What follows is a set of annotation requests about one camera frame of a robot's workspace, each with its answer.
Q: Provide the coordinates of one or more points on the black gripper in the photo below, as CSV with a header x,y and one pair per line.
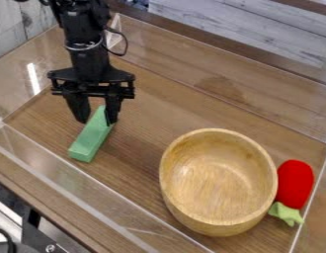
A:
x,y
91,77

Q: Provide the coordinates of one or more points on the green rectangular block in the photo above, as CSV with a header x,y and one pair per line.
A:
x,y
90,137

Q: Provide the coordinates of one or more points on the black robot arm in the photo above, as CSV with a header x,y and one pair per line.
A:
x,y
82,19

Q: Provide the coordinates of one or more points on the brown wooden bowl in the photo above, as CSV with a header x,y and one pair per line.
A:
x,y
217,179

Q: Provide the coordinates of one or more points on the black metal stand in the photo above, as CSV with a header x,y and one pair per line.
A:
x,y
33,237

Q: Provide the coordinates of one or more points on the red plush strawberry toy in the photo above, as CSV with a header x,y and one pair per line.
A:
x,y
295,182

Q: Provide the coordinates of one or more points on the clear acrylic corner bracket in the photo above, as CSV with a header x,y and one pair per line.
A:
x,y
111,32

